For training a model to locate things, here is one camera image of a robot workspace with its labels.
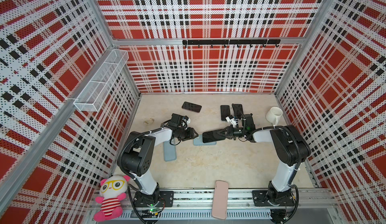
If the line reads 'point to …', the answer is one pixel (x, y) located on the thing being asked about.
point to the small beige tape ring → (149, 121)
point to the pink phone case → (219, 205)
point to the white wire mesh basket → (94, 95)
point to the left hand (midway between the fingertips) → (195, 137)
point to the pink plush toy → (113, 189)
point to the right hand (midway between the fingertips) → (219, 134)
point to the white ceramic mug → (273, 115)
